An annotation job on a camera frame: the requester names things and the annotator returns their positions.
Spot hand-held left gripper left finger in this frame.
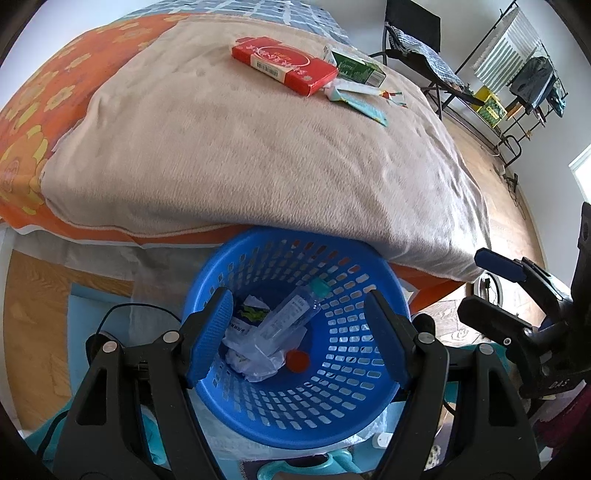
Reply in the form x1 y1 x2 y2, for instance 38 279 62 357
55 286 234 480

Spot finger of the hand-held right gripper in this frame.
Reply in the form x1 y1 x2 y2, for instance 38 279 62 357
457 295 541 370
475 248 573 319

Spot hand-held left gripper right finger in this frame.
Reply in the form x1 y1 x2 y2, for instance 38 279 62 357
365 290 541 480

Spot clear plastic bag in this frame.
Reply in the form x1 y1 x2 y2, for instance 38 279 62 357
224 295 278 365

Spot clear plastic bottle teal cap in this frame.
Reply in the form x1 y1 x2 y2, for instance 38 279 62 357
240 278 333 365

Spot orange plastic cap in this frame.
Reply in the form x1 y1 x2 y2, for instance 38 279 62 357
285 349 310 373

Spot blue plastic basket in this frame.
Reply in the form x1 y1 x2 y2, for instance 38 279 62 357
181 227 413 453

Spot round white floor device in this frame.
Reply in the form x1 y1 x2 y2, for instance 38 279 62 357
478 272 506 306

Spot pink cloth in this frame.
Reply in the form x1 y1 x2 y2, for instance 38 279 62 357
531 392 591 462

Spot window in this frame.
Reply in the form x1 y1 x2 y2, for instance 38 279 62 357
569 143 591 200

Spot black clothes rack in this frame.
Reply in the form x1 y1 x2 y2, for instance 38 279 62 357
455 0 570 169

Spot teal plastic object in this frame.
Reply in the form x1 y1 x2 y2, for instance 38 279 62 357
256 450 362 480

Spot yellow plastic crate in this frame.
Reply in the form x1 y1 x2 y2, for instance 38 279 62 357
475 85 509 126

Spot teal hanging garment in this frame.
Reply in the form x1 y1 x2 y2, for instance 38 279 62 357
551 80 568 117

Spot beige fleece blanket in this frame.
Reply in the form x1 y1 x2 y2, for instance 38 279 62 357
41 21 491 282

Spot dark hanging jacket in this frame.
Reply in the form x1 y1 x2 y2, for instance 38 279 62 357
508 56 556 110

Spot colourful printed wrapper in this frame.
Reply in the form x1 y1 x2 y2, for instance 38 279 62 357
344 91 389 127

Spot striped hanging towel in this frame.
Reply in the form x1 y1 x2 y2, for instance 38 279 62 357
475 9 546 93

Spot striped chair cushion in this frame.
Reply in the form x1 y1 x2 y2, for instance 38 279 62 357
387 23 466 92

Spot white long wrapper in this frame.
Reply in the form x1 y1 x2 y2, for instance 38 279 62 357
323 78 408 109

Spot green drink carton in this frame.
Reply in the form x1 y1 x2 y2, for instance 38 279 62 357
323 46 385 88

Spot black folding chair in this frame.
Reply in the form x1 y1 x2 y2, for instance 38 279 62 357
369 0 485 121

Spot red cardboard box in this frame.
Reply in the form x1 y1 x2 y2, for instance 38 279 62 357
231 36 339 97

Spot orange floral blanket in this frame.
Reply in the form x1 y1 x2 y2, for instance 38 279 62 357
0 13 467 315

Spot blue checked bedsheet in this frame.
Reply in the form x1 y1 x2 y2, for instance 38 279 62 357
143 0 352 45

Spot black cable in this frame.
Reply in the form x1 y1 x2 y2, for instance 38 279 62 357
85 302 186 354

